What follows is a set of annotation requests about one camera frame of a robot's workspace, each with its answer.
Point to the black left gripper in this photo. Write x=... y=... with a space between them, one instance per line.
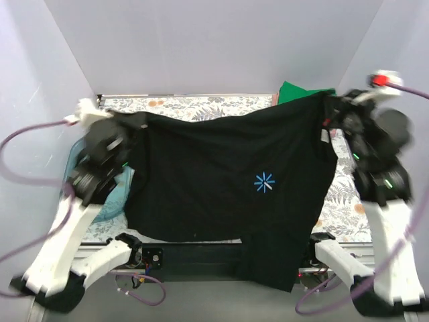
x=124 y=118

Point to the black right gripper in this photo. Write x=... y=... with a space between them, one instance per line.
x=338 y=105

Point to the black t-shirt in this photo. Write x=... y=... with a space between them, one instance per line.
x=261 y=178

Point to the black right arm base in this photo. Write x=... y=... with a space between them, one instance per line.
x=312 y=268

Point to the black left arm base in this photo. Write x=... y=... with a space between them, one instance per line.
x=151 y=258

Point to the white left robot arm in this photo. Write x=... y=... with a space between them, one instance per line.
x=53 y=279

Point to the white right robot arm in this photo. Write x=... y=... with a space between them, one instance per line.
x=392 y=288

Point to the teal plastic bin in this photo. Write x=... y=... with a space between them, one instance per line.
x=115 y=202

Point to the floral table mat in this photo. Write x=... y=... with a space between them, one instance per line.
x=342 y=215

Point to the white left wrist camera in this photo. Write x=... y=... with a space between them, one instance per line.
x=86 y=113

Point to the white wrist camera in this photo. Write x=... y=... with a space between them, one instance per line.
x=86 y=113
x=385 y=80

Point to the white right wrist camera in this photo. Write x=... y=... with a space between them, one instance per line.
x=385 y=80

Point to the aluminium frame rail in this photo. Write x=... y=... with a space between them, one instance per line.
x=219 y=259

